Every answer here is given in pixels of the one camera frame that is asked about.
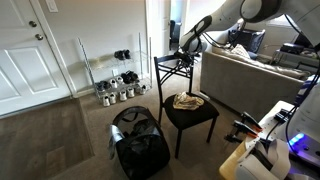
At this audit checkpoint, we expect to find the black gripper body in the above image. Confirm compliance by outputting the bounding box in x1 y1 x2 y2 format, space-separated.
174 51 194 65

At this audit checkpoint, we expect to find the peach shirt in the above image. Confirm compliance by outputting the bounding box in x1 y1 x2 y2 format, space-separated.
173 92 204 110

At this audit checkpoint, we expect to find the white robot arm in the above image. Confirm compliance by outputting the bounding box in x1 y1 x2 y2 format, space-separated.
180 0 320 153

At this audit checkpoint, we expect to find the black mesh laundry basket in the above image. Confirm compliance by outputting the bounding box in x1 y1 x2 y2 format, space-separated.
109 106 170 180

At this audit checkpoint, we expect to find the white patterned pillow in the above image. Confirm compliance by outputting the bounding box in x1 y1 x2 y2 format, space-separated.
231 44 250 58

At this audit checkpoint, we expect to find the grey fabric sofa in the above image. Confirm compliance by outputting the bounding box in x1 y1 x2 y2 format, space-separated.
200 48 310 120

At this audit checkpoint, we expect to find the black sneakers middle shelf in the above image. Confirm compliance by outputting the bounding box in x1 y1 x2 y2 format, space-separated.
121 71 138 84

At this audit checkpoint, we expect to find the black sneakers shelf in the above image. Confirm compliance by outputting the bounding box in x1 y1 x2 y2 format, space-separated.
114 50 131 60
121 71 138 84

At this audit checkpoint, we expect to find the black metal chair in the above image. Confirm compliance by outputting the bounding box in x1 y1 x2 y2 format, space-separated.
154 55 219 157

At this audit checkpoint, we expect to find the black sneakers top shelf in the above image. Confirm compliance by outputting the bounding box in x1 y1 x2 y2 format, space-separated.
114 50 131 60

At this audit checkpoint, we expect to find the dark blue pillow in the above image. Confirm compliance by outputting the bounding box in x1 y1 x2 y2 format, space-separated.
228 29 265 53

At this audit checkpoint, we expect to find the orange black bar clamp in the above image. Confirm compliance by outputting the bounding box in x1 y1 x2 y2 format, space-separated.
241 112 262 132

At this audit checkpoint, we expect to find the white sneaker pair floor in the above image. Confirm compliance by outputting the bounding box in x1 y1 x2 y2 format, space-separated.
102 93 116 107

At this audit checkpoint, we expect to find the white vr headset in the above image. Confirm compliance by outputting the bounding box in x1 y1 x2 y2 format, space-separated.
235 139 291 180

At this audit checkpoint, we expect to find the white entry door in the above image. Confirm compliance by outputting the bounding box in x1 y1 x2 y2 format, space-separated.
0 0 70 115

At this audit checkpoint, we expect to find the wire shoe rack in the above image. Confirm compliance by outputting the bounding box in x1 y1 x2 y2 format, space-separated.
78 37 152 105

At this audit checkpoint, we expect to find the white light switch plate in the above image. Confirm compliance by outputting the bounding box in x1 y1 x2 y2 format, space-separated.
46 0 58 13

